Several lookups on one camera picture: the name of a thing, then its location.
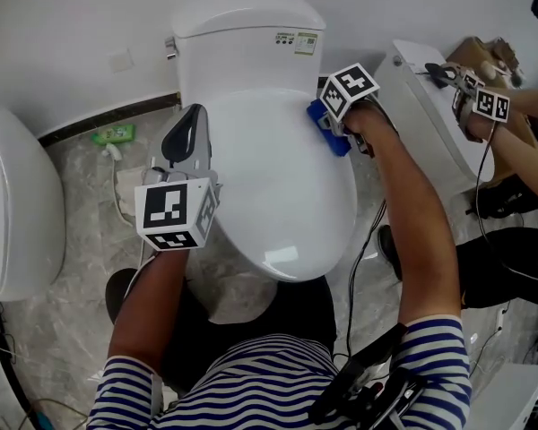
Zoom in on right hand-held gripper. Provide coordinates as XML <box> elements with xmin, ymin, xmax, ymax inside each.
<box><xmin>317</xmin><ymin>63</ymin><xmax>381</xmax><ymax>156</ymax></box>

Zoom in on person's right hand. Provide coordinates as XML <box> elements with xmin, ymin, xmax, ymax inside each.
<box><xmin>343</xmin><ymin>100</ymin><xmax>398</xmax><ymax>159</ymax></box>

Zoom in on person's left forearm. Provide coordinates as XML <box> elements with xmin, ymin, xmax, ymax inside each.
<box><xmin>107</xmin><ymin>248</ymin><xmax>192</xmax><ymax>360</ymax></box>

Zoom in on white tankless toilet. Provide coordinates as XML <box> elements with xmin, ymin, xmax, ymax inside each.
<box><xmin>0</xmin><ymin>105</ymin><xmax>67</xmax><ymax>302</ymax></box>
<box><xmin>371</xmin><ymin>38</ymin><xmax>497</xmax><ymax>196</ymax></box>

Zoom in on white toilet lid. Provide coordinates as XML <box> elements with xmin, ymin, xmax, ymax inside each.
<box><xmin>204</xmin><ymin>88</ymin><xmax>358</xmax><ymax>282</ymax></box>

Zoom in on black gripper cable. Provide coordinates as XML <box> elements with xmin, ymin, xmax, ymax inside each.
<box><xmin>345</xmin><ymin>197</ymin><xmax>389</xmax><ymax>360</ymax></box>

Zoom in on beige round-headed brush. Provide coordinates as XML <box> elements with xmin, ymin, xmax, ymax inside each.
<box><xmin>482</xmin><ymin>60</ymin><xmax>508</xmax><ymax>78</ymax></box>

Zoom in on person's black trousers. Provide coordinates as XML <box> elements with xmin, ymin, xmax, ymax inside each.
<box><xmin>105</xmin><ymin>266</ymin><xmax>337</xmax><ymax>393</ymax></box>

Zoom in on black waist-worn device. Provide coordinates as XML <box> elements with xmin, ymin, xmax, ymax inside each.
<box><xmin>308</xmin><ymin>322</ymin><xmax>427</xmax><ymax>430</ymax></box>

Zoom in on white rectangular box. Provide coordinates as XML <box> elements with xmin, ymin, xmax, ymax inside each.
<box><xmin>470</xmin><ymin>363</ymin><xmax>538</xmax><ymax>430</ymax></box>

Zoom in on white hose with nozzle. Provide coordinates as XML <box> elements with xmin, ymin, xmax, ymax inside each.
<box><xmin>102</xmin><ymin>143</ymin><xmax>135</xmax><ymax>228</ymax></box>

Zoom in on blue white striped shirt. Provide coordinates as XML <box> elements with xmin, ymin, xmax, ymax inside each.
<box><xmin>87</xmin><ymin>315</ymin><xmax>472</xmax><ymax>430</ymax></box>

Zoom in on green bordered label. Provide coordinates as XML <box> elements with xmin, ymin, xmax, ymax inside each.
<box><xmin>294</xmin><ymin>31</ymin><xmax>319</xmax><ymax>56</ymax></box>

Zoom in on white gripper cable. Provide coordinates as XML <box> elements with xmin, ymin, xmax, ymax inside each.
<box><xmin>136</xmin><ymin>239</ymin><xmax>162</xmax><ymax>280</ymax></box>

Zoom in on white floor rag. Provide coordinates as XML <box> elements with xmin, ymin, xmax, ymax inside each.
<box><xmin>116</xmin><ymin>166</ymin><xmax>152</xmax><ymax>217</ymax></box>

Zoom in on brown cardboard box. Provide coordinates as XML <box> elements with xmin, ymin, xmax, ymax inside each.
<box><xmin>446</xmin><ymin>36</ymin><xmax>538</xmax><ymax>183</ymax></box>

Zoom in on blue microfibre cloth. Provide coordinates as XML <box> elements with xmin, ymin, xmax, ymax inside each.
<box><xmin>307</xmin><ymin>99</ymin><xmax>353</xmax><ymax>157</ymax></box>

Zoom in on green plastic bottle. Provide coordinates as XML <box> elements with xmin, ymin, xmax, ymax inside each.
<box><xmin>91</xmin><ymin>124</ymin><xmax>137</xmax><ymax>146</ymax></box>

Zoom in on person's right forearm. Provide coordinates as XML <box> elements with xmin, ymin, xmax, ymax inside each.
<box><xmin>371</xmin><ymin>123</ymin><xmax>463</xmax><ymax>326</ymax></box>

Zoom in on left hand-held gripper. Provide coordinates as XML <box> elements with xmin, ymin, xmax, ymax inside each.
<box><xmin>134</xmin><ymin>103</ymin><xmax>225</xmax><ymax>253</ymax></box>

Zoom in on black bag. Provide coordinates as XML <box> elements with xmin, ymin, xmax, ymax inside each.
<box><xmin>465</xmin><ymin>185</ymin><xmax>538</xmax><ymax>221</ymax></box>

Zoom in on white toilet with tank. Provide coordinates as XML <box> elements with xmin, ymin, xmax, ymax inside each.
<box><xmin>164</xmin><ymin>0</ymin><xmax>358</xmax><ymax>326</ymax></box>

